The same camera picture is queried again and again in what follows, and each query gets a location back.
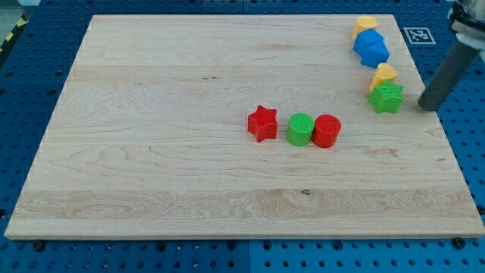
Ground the green cylinder block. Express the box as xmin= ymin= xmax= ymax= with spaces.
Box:
xmin=286 ymin=113 xmax=314 ymax=147

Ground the yellow heart block upper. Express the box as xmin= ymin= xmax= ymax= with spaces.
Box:
xmin=352 ymin=15 xmax=378 ymax=40

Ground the blue block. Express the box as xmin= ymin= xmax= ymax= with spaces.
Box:
xmin=352 ymin=29 xmax=390 ymax=68

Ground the green star block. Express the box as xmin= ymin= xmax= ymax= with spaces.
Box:
xmin=368 ymin=80 xmax=404 ymax=114

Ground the wooden board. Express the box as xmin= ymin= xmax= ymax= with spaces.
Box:
xmin=5 ymin=14 xmax=484 ymax=240

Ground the red star block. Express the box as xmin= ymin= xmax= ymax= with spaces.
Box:
xmin=247 ymin=105 xmax=278 ymax=143

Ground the red cylinder block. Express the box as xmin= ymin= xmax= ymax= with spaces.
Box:
xmin=311 ymin=115 xmax=342 ymax=148

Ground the yellow heart block lower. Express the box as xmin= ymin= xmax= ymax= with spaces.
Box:
xmin=369 ymin=62 xmax=398 ymax=92

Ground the yellow heart block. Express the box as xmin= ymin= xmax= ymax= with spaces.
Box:
xmin=369 ymin=62 xmax=398 ymax=92
xmin=352 ymin=15 xmax=378 ymax=40

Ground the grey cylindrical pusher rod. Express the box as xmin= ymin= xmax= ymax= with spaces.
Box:
xmin=418 ymin=41 xmax=480 ymax=111

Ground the white fiducial marker tag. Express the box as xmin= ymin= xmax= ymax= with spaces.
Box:
xmin=404 ymin=27 xmax=436 ymax=45

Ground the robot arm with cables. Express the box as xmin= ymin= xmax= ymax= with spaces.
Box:
xmin=448 ymin=0 xmax=484 ymax=61

